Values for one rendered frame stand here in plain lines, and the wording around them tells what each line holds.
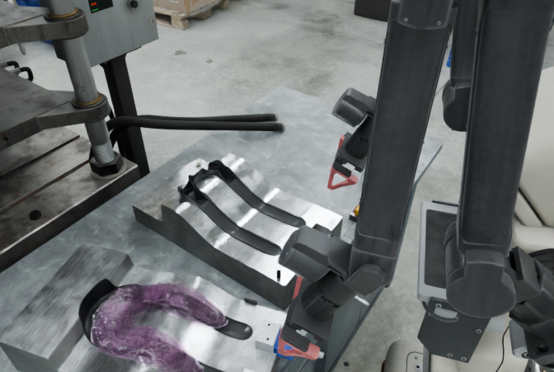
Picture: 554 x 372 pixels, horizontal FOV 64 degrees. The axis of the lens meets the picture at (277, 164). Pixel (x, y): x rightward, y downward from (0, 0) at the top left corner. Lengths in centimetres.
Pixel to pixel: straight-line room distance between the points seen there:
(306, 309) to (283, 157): 83
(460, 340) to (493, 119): 53
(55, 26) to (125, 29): 34
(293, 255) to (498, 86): 34
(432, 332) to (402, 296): 125
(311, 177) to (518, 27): 104
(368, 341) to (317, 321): 127
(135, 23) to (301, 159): 70
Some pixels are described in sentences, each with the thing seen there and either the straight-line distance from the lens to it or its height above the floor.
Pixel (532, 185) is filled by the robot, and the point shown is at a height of 130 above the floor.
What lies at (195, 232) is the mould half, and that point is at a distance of 110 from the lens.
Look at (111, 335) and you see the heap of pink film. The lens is 98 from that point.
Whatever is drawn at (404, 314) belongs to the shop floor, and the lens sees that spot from 210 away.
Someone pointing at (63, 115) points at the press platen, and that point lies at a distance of 138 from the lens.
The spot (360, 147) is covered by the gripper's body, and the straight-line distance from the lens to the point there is 101.
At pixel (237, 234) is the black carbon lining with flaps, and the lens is 111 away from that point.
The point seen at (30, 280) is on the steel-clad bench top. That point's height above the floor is 80.
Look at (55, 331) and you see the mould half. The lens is 100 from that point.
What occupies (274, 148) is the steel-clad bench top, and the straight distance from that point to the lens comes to 152.
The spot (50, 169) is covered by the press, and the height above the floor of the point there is 79.
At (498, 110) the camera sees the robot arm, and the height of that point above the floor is 147.
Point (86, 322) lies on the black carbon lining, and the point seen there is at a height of 87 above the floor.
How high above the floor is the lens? 168
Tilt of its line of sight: 38 degrees down
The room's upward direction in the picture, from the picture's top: straight up
